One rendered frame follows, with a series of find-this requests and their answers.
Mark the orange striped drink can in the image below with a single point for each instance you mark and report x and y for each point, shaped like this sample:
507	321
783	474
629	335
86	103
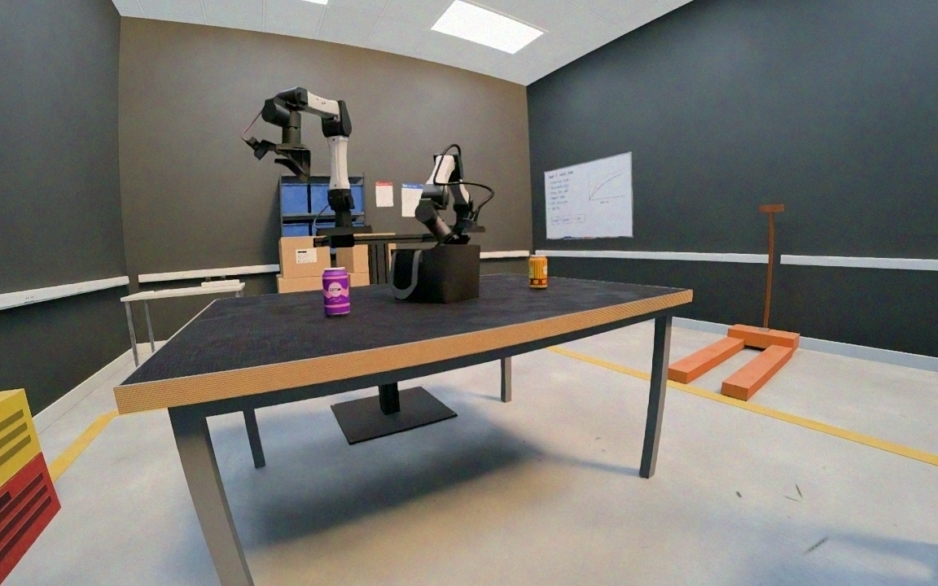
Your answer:
537	272

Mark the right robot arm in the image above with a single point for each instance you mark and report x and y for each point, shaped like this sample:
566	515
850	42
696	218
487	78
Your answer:
277	111

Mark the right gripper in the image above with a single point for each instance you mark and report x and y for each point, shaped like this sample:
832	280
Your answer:
299	160

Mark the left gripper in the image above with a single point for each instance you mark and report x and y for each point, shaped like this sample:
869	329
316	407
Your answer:
441	233

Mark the purple drink can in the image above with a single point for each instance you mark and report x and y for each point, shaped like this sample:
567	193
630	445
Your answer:
335	292

